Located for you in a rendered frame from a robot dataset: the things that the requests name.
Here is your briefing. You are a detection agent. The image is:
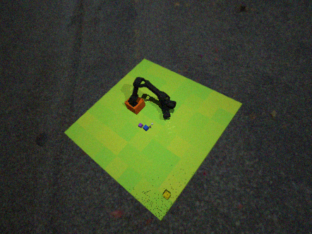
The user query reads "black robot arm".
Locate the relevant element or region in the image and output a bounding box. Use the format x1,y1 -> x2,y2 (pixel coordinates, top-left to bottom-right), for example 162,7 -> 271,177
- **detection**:
128,77 -> 176,110

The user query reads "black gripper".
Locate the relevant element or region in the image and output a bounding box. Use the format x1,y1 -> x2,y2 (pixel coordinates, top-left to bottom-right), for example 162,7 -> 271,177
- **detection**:
162,106 -> 171,118

